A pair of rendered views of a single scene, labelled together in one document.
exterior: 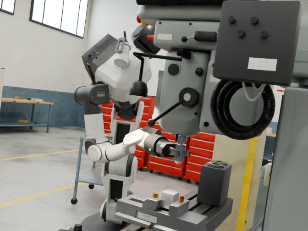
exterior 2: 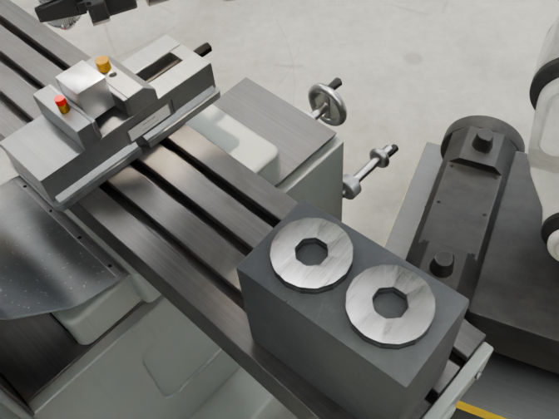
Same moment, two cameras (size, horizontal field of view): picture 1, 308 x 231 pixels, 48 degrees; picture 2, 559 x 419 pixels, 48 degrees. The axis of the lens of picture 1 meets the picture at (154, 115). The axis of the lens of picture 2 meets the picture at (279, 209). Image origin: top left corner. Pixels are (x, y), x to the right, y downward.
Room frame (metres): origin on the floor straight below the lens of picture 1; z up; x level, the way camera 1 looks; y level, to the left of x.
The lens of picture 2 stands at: (1.91, -0.69, 1.70)
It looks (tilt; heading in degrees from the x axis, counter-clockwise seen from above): 53 degrees down; 113
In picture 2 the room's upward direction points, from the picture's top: 6 degrees counter-clockwise
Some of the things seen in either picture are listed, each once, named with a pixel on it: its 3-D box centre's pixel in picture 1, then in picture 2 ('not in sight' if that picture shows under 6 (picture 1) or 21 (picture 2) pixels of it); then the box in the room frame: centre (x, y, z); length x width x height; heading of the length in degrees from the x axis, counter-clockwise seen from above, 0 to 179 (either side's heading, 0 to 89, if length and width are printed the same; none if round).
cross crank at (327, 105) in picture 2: not in sight; (317, 113); (1.60, 0.33, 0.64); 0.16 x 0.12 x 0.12; 65
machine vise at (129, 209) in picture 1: (161, 211); (111, 106); (1.37, -0.08, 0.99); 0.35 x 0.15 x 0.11; 64
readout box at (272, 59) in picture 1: (255, 42); not in sight; (0.95, -0.25, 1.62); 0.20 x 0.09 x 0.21; 65
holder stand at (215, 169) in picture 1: (215, 181); (347, 319); (1.84, -0.37, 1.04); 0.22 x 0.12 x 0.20; 158
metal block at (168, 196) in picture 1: (169, 199); (86, 91); (1.35, -0.11, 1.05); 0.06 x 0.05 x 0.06; 154
